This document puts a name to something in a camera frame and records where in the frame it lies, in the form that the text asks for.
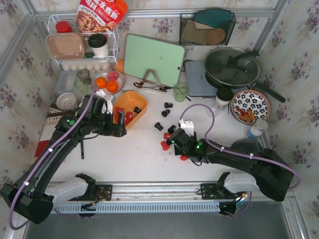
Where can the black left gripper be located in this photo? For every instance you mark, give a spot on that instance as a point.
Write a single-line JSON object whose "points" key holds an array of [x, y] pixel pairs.
{"points": [[117, 127]]}

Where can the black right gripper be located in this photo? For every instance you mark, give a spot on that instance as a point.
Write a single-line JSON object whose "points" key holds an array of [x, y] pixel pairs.
{"points": [[177, 150]]}

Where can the red capsule cluster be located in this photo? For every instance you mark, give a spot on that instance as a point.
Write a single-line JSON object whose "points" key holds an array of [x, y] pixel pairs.
{"points": [[164, 145]]}

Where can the red capsule pair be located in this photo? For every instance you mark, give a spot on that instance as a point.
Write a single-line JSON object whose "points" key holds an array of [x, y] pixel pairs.
{"points": [[166, 135], [118, 109]]}

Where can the orange storage basket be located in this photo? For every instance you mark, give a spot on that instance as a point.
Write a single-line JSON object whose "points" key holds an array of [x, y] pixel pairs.
{"points": [[128, 101]]}

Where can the black handled fork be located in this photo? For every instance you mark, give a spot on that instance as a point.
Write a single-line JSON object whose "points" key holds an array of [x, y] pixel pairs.
{"points": [[82, 150]]}

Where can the grey blue cloth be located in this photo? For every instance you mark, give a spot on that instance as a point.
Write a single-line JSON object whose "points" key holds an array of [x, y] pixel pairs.
{"points": [[248, 145]]}

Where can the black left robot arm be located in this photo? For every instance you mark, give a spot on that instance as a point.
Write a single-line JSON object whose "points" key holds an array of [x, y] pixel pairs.
{"points": [[30, 195]]}

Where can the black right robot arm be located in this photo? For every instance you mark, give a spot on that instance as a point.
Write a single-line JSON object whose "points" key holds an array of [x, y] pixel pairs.
{"points": [[272, 174]]}

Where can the coffee cup black lid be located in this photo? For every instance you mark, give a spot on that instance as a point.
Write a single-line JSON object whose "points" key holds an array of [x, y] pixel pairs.
{"points": [[223, 96]]}

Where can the clear storage box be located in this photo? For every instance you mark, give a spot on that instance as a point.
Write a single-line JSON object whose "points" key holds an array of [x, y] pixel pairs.
{"points": [[65, 83]]}

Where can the black capsule top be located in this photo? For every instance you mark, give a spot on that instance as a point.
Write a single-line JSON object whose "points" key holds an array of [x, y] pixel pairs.
{"points": [[168, 105]]}

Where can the orange right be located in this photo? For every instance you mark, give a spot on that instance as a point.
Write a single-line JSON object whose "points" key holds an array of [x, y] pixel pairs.
{"points": [[112, 86]]}

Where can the orange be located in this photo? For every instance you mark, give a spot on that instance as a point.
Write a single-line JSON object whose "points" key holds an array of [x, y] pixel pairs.
{"points": [[112, 86], [101, 82]]}

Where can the clear plastic cup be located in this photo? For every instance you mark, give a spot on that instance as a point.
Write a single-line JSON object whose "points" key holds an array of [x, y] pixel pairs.
{"points": [[215, 107]]}

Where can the copper spoon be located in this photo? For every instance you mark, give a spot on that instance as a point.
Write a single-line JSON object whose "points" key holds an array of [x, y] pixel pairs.
{"points": [[157, 88]]}

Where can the fruit bowl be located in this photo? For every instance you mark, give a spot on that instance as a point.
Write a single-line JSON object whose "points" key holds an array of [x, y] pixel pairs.
{"points": [[120, 81]]}

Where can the orange left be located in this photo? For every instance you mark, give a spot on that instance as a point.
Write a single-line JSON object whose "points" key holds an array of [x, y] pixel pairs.
{"points": [[101, 82]]}

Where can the green glass cup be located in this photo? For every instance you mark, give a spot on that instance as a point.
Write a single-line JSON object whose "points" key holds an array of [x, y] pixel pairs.
{"points": [[180, 91]]}

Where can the peach in bowl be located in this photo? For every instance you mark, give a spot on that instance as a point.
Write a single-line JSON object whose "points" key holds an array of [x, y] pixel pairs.
{"points": [[113, 75]]}

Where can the grey induction cooker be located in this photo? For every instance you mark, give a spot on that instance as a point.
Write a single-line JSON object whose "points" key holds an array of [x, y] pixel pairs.
{"points": [[198, 85]]}

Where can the orange sponge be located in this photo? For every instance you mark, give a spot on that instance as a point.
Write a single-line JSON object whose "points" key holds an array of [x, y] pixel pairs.
{"points": [[120, 66]]}

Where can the grey glass jar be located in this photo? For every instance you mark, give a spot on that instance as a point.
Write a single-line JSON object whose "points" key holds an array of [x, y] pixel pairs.
{"points": [[83, 83]]}

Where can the striped cloth mat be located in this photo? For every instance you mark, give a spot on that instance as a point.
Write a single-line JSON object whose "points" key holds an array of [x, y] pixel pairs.
{"points": [[53, 117]]}

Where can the fried food pieces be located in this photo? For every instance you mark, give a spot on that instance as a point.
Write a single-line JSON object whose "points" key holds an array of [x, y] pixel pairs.
{"points": [[246, 116]]}

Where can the egg tray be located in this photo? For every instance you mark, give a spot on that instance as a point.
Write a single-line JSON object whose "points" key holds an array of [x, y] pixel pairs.
{"points": [[96, 67]]}

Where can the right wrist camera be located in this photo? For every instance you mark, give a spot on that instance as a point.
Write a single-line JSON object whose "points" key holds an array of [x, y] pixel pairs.
{"points": [[187, 126]]}

